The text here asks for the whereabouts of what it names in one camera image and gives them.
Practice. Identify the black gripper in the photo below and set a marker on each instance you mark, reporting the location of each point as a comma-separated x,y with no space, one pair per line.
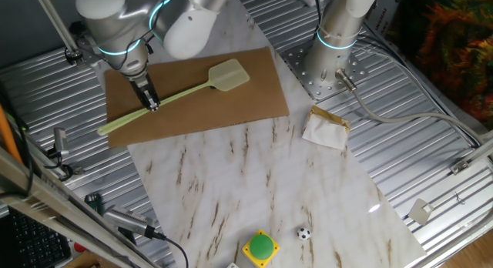
139,87

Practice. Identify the light green flyswatter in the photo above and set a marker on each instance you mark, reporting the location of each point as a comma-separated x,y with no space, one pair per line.
227,75

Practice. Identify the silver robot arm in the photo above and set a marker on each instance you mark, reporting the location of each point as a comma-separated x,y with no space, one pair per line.
115,29

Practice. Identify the brown cardboard sheet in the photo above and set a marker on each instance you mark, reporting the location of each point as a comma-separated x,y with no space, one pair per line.
231,102

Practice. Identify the green hex key set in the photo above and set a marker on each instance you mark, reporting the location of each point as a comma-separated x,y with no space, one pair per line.
93,203

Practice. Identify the silver stand pole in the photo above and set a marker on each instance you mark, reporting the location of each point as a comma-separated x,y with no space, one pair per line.
58,25

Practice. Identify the white marble pattern board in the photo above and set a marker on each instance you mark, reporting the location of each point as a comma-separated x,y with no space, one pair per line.
269,175

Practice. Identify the orange pole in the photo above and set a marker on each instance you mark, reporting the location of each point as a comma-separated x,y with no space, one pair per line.
7,135

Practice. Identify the emergency stop button box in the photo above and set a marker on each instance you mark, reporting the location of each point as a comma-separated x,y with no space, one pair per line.
79,247

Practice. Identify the brown cardboard box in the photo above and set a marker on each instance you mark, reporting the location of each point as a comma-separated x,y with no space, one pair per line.
82,261

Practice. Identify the gold white tissue pack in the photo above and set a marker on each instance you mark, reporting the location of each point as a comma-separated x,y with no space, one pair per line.
325,133

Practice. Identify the black keyboard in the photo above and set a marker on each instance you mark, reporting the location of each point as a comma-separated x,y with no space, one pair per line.
34,245

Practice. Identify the yellow box green button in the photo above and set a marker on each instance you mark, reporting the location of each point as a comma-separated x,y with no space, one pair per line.
261,246

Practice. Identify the small white box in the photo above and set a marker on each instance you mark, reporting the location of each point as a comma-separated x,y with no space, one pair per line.
233,265

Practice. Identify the small soccer ball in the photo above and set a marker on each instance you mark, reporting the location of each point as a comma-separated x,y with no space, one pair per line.
303,233

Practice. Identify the colourful orange green cloth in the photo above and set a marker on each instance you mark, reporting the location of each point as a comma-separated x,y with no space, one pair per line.
454,48

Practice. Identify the small silver camera mount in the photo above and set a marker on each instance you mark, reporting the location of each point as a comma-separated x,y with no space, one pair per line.
60,141

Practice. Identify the silver finned camera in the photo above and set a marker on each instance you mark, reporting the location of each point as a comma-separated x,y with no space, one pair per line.
127,220

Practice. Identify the aluminium frame bar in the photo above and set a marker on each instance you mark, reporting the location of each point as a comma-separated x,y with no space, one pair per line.
58,210

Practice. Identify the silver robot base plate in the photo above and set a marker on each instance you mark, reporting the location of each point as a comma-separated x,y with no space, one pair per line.
319,91

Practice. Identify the silver corner bracket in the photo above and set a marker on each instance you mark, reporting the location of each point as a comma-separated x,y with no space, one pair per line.
460,166

